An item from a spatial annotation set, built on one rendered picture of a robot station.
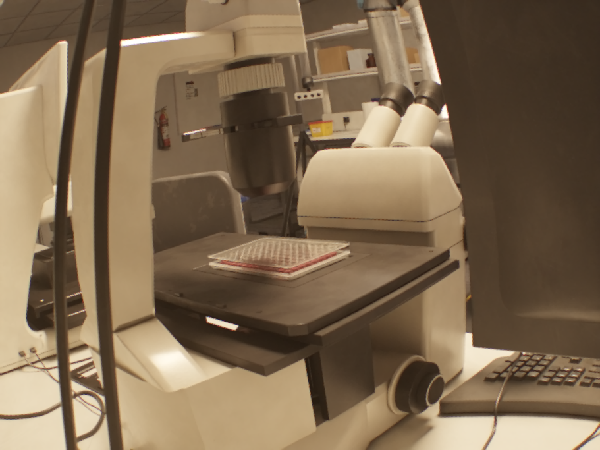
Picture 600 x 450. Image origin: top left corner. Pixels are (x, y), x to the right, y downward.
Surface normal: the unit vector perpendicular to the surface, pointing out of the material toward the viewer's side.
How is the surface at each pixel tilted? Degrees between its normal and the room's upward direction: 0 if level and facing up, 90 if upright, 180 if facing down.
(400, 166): 62
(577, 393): 4
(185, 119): 90
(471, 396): 4
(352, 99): 90
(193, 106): 90
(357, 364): 90
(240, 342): 0
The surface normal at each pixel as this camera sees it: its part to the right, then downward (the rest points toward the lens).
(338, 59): -0.71, 0.23
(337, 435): 0.45, -0.62
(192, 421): -0.34, 0.23
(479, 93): -0.87, 0.27
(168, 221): -0.54, 0.24
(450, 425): -0.14, -0.97
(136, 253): 0.71, 0.04
